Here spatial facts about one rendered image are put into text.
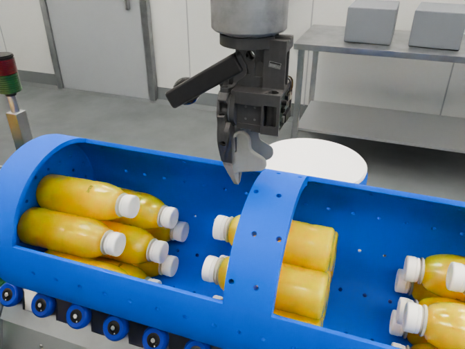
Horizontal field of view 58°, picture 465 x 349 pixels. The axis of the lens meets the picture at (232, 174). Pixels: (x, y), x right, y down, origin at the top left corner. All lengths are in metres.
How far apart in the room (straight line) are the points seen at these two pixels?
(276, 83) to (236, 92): 0.05
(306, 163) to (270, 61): 0.59
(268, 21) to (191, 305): 0.37
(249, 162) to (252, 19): 0.19
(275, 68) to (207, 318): 0.33
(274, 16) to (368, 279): 0.50
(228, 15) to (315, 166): 0.64
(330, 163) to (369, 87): 2.84
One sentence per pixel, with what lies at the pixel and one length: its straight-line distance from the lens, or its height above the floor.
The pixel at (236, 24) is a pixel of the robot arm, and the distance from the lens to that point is 0.49.
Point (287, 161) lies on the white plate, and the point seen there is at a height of 1.04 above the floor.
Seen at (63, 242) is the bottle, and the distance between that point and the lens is 0.74.
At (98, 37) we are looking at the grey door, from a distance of 4.70.
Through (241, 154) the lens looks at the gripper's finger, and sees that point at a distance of 0.57.
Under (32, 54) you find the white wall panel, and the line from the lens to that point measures 5.40.
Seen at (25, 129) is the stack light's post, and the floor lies 1.05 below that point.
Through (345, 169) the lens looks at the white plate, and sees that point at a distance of 1.07.
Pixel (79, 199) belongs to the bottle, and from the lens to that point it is 0.75.
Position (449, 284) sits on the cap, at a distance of 0.65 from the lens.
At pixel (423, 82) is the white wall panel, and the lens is 3.89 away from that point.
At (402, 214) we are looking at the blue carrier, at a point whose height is 1.14.
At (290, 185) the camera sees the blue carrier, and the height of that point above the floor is 1.23.
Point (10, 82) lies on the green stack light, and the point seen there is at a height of 1.19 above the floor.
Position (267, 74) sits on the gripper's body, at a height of 1.39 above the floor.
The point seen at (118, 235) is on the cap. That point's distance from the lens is 0.71.
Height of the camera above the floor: 1.54
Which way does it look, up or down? 30 degrees down
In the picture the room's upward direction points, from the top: straight up
